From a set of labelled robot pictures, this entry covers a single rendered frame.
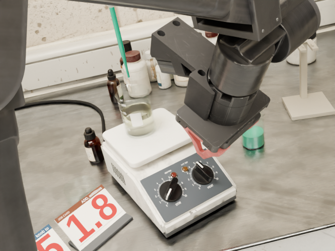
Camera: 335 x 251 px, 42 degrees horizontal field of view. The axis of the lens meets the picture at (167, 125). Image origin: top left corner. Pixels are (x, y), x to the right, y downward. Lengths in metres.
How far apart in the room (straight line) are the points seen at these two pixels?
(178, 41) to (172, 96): 0.49
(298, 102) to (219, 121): 0.41
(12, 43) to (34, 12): 0.88
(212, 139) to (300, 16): 0.16
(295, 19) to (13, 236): 0.33
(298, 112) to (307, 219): 0.27
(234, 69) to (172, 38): 0.11
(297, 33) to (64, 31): 0.76
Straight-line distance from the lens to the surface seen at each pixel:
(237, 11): 0.37
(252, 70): 0.42
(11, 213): 0.30
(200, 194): 0.63
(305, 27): 0.48
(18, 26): 0.24
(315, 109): 0.86
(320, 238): 0.61
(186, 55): 0.48
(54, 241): 0.64
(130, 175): 0.64
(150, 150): 0.65
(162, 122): 0.71
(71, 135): 0.92
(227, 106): 0.46
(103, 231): 0.66
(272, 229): 0.62
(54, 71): 1.12
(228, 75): 0.43
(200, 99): 0.47
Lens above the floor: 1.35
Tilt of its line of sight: 31 degrees down
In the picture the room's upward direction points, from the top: 11 degrees counter-clockwise
